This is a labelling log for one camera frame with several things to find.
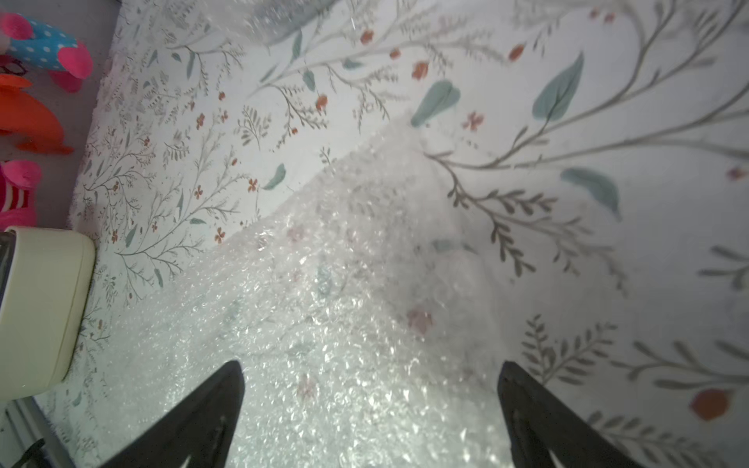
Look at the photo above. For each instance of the white plush with striped shirt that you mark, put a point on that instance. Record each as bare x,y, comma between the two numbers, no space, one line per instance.
19,181

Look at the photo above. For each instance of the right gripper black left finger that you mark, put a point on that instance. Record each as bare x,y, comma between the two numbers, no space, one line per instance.
196,433

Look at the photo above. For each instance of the red monster plush toy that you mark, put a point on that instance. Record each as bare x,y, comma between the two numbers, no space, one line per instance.
24,116

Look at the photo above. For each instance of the white plush with blue dots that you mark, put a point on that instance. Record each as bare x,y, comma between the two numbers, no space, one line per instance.
67,60

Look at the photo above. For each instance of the clear bubble wrap sheet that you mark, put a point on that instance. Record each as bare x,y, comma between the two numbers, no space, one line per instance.
261,22
363,314

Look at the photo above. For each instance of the cream rectangular tray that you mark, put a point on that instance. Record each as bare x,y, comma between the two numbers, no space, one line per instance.
45,281

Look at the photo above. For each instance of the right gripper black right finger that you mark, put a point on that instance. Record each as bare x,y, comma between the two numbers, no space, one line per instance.
543,430

